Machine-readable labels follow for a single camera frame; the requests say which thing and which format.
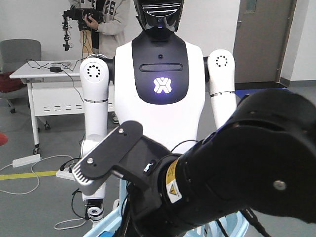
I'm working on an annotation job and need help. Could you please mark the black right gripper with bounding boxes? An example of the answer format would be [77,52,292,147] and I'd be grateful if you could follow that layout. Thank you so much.
[119,177,212,237]

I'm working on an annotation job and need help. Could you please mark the cherry tomato bunch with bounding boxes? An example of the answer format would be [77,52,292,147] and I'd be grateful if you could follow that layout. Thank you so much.
[0,133,8,146]

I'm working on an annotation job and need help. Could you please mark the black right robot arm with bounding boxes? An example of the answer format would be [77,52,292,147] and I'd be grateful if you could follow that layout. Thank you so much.
[118,89,316,237]

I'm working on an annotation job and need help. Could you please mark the light blue shopping basket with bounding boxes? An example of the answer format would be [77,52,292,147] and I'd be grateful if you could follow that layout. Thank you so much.
[85,180,249,237]

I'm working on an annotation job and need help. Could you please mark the white power strip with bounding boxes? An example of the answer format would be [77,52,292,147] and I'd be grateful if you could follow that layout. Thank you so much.
[12,154,41,168]
[56,170,75,181]

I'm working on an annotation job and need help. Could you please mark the white humanoid robot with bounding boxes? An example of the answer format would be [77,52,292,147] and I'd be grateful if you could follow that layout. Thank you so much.
[79,0,237,228]

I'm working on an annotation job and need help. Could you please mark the white folding table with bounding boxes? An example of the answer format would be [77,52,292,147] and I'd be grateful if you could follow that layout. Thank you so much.
[10,56,114,154]

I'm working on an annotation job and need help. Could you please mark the red bag on chair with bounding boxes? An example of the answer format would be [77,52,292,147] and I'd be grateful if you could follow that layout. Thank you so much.
[0,71,26,93]

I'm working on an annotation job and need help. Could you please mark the grey office chair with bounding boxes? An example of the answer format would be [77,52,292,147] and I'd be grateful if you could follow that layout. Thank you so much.
[0,39,41,114]

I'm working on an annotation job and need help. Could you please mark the grey door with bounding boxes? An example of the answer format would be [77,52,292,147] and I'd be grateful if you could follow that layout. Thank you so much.
[233,0,296,89]

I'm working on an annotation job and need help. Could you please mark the person holding camera rig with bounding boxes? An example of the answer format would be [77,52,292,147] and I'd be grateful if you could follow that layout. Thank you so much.
[69,0,130,58]

